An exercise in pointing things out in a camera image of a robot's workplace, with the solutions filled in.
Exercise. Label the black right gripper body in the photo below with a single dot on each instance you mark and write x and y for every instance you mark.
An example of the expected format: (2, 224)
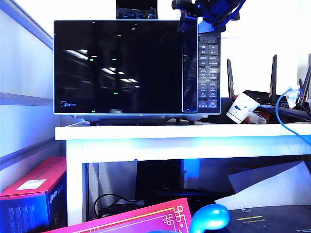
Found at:
(213, 9)

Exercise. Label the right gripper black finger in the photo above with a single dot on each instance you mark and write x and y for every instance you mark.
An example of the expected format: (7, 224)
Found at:
(187, 18)
(204, 26)

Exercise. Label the black glass microwave door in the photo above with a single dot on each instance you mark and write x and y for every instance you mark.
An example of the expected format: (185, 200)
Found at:
(109, 72)

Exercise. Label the black silver microwave oven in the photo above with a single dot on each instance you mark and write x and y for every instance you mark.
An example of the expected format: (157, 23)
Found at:
(209, 72)

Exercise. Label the dark box of blue-wrapped candies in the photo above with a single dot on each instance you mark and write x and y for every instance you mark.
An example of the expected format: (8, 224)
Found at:
(136, 13)

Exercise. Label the black rectangular box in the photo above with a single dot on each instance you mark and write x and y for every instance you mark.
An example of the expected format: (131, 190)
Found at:
(158, 174)

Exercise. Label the black box with yellow label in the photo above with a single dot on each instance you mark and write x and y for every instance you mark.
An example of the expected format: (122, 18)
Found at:
(269, 218)

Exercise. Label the pink box with gold pattern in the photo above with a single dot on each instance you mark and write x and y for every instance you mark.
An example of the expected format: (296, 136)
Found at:
(136, 218)

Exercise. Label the red blue cardboard box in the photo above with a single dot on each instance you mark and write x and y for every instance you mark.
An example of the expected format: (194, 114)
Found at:
(26, 204)

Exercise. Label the white paper cup blue print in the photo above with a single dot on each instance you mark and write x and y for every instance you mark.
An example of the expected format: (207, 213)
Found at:
(243, 106)

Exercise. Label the black router with antennas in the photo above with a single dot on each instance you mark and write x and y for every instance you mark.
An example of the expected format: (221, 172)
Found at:
(267, 99)

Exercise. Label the small white orange object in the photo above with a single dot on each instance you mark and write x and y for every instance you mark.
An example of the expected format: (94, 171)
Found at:
(257, 119)

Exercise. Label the white table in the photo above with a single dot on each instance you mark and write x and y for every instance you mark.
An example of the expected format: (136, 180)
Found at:
(170, 145)

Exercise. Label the grey framed office partition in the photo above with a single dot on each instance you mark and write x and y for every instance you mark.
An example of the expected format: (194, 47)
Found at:
(24, 72)

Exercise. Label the white paper sheet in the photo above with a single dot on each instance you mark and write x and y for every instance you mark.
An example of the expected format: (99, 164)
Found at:
(274, 189)

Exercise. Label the glossy blue rounded knob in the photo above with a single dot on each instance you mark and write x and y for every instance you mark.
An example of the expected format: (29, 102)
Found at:
(210, 217)

